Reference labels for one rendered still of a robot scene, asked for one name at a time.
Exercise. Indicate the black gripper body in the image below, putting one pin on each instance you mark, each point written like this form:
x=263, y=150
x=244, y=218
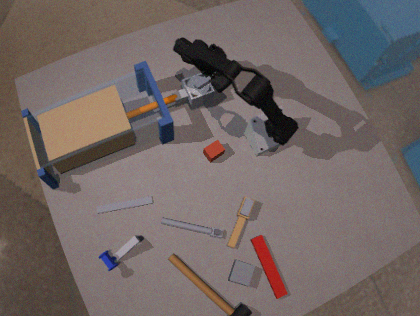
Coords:
x=220, y=82

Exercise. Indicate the winch handle with blue knob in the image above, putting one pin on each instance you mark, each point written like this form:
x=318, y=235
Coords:
x=110, y=262

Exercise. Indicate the grey flat bar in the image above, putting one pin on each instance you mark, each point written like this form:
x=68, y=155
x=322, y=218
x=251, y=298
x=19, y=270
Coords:
x=127, y=204

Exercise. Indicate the wooden-handled black mallet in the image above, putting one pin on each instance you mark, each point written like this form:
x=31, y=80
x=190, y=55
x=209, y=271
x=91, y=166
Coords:
x=240, y=311

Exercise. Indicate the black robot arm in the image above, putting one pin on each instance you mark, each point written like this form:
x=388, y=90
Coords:
x=258, y=92

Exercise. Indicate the red flat bar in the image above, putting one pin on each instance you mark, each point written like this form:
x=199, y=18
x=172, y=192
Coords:
x=269, y=266

